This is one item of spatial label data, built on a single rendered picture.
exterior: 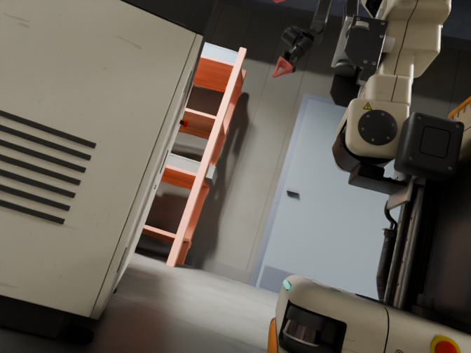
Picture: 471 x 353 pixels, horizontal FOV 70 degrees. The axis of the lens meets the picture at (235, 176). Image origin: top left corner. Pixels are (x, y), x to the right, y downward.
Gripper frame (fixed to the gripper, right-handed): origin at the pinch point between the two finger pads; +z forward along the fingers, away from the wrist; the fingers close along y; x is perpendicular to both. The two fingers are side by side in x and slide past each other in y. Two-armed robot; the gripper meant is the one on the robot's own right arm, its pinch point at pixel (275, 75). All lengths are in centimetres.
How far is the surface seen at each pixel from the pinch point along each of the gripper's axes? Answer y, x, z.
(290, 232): -228, 43, 20
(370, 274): -228, 125, -3
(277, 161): -233, -18, -28
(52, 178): 55, 2, 74
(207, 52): -168, -132, -49
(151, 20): 52, -13, 32
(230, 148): -233, -66, -4
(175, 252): -165, -15, 106
